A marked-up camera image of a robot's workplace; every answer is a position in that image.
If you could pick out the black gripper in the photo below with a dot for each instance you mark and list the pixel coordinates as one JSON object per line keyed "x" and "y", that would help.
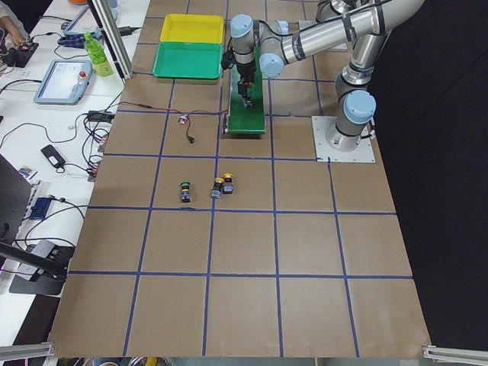
{"x": 245, "y": 71}

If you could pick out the green conveyor belt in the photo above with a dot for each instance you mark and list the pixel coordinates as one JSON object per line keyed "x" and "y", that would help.
{"x": 246, "y": 113}

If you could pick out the green plastic tray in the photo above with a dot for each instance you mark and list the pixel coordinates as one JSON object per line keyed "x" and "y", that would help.
{"x": 185, "y": 60}

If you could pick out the small green controller board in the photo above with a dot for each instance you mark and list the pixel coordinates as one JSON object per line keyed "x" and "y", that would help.
{"x": 184, "y": 119}

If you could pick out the yellow plastic tray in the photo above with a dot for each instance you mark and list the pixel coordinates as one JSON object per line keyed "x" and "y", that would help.
{"x": 193, "y": 28}

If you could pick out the black power adapter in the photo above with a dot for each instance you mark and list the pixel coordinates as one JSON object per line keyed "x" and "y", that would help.
{"x": 100, "y": 116}

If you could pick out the green tea bottle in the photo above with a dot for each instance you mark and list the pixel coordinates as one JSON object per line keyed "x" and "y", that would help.
{"x": 97, "y": 56}

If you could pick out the near teach pendant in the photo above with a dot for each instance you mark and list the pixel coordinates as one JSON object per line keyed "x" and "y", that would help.
{"x": 65, "y": 82}

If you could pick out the teach pendant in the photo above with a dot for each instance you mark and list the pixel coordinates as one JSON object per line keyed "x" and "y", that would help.
{"x": 82, "y": 23}
{"x": 65, "y": 82}

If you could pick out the far teach pendant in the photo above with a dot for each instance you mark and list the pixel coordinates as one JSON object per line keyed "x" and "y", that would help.
{"x": 82, "y": 23}

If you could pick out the black phone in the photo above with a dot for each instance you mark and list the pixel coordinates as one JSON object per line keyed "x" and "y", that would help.
{"x": 53, "y": 156}

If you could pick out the blue usb hub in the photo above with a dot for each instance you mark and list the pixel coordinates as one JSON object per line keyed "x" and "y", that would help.
{"x": 40, "y": 208}

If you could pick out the black monitor stand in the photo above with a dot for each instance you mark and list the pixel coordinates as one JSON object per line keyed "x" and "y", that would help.
{"x": 42, "y": 264}

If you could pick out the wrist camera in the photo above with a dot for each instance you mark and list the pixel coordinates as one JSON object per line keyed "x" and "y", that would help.
{"x": 228, "y": 60}

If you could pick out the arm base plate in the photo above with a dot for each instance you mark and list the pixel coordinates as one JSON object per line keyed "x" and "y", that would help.
{"x": 332, "y": 146}

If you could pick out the aluminium frame post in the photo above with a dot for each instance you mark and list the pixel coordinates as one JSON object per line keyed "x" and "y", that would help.
{"x": 102, "y": 14}

